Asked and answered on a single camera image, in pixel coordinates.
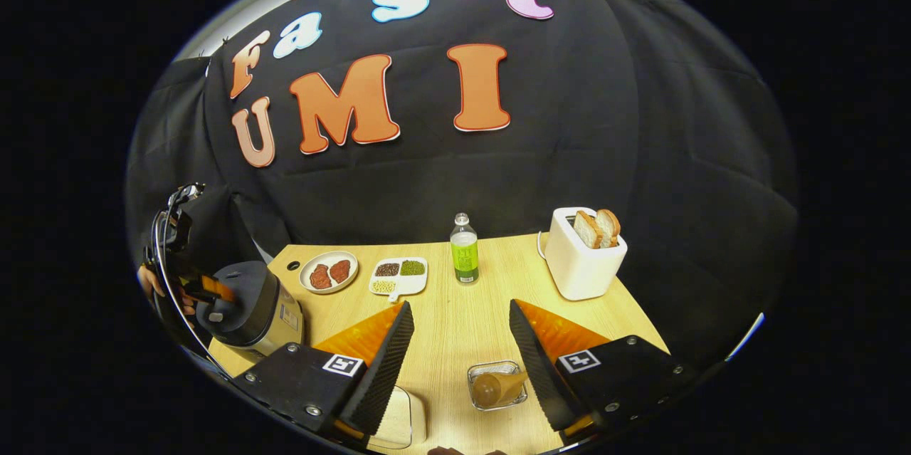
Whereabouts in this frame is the round white plate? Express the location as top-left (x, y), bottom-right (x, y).
top-left (298, 250), bottom-right (360, 296)

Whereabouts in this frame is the clear rice container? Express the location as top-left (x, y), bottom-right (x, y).
top-left (366, 383), bottom-right (428, 451)

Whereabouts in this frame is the bread slice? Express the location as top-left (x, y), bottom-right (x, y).
top-left (596, 208), bottom-right (622, 249)
top-left (573, 210), bottom-right (605, 250)

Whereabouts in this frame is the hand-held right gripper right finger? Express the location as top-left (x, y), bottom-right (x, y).
top-left (508, 298), bottom-right (703, 444)

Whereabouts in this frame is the white rice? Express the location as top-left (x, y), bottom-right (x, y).
top-left (373, 390), bottom-right (415, 446)

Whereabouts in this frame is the brown wooden spoon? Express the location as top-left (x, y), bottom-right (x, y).
top-left (471, 369), bottom-right (530, 408)

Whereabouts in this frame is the dark silver rice cooker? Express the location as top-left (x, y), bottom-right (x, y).
top-left (195, 260), bottom-right (306, 360)

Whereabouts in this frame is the white divided dish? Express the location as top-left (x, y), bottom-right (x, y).
top-left (368, 256), bottom-right (429, 303)

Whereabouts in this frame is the metal wire chopstick holder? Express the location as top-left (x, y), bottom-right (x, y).
top-left (467, 360), bottom-right (530, 412)

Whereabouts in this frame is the white toaster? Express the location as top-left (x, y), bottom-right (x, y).
top-left (542, 206), bottom-right (629, 302)

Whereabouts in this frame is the green label plastic bottle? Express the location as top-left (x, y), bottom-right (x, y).
top-left (449, 212), bottom-right (480, 286)

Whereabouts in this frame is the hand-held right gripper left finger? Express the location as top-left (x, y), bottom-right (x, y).
top-left (230, 300), bottom-right (416, 441)

